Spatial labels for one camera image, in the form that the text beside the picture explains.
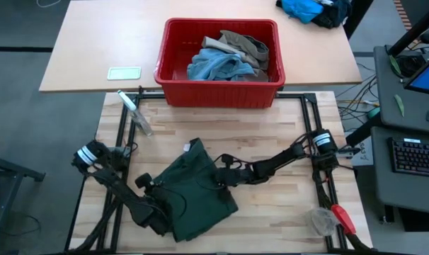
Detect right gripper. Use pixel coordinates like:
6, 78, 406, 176
214, 164, 254, 203

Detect dark green button shirt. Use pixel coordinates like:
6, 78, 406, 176
151, 137, 239, 243

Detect light blue denim garment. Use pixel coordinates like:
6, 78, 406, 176
186, 47, 256, 81

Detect red plastic laundry bin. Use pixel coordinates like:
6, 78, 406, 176
153, 17, 286, 109

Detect clear spray bottle green label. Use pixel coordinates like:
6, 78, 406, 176
116, 89, 154, 137

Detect crumpled clear plastic bag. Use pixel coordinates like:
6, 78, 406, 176
304, 207, 339, 237

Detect pale green flat tray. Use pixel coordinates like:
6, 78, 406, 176
106, 66, 142, 81

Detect grey metal stand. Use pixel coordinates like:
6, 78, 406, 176
0, 141, 46, 249

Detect printed label plate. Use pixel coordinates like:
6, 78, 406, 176
350, 140, 374, 167

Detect beige side table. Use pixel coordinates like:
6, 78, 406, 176
38, 0, 363, 94

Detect beige garment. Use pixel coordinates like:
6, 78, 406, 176
201, 30, 270, 83

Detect grey desk surface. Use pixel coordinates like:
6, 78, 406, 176
372, 45, 429, 135
370, 125, 429, 216

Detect black keyboard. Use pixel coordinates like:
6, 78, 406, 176
387, 136, 429, 179

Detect green strip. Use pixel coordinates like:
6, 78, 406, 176
389, 54, 401, 77
394, 93, 406, 118

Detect bright blue garment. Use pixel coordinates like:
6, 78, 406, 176
280, 0, 324, 25

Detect dark navy garment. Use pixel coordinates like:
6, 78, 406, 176
311, 0, 353, 30

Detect black stand pole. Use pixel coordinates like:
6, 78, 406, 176
387, 0, 429, 57

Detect red handled clamp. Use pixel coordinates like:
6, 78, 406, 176
330, 203, 357, 235

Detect black aluminium rig frame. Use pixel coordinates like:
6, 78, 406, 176
64, 90, 373, 254

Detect floor cable bundle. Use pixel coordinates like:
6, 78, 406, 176
336, 63, 380, 125

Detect coiled black cable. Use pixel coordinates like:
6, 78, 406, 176
394, 51, 429, 79

